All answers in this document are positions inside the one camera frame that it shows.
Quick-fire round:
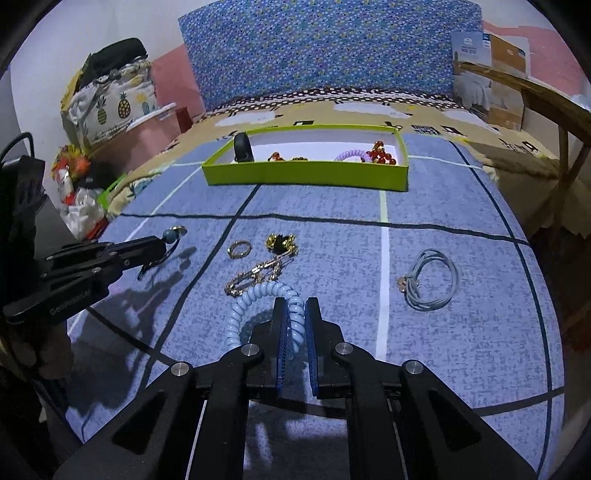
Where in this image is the black tie with teal bead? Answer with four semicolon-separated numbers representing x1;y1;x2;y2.
137;225;187;281

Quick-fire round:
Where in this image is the light blue spiral hair tie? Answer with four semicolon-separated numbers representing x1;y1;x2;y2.
224;281;307;355

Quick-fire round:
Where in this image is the grey blue cord hair tie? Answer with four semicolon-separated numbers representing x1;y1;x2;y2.
397;248;462;313

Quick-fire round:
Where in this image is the purple spiral hair tie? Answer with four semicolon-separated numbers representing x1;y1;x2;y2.
332;147;373;163

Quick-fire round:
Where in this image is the colourful plastic bag pile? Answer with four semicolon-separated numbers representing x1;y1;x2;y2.
51;144;121;240

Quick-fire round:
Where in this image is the pink storage box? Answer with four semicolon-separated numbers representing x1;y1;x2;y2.
90;103;193;174

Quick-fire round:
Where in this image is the pineapple print bag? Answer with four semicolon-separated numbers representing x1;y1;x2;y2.
60;59;160;153

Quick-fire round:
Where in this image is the green shallow tray box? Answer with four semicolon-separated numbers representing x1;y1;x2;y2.
202;125;409;192

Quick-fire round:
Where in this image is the black bag on top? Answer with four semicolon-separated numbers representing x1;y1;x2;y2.
76;38;148;89

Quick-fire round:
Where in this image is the blue floral headboard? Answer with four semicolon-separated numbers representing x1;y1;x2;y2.
178;1;482;110

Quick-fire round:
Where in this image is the beige patterned bed sheet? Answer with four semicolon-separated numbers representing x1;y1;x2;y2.
107;89;590;235

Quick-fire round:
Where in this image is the cardboard bedding box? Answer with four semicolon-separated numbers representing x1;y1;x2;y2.
450;31;531;132

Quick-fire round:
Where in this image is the wooden chair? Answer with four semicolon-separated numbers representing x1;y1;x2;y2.
455;61;590;235

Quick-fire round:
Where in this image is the black bracelet band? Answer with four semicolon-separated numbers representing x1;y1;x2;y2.
233;132;254;163

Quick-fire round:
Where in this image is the red bead bracelet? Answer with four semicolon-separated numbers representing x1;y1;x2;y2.
366;139;399;166

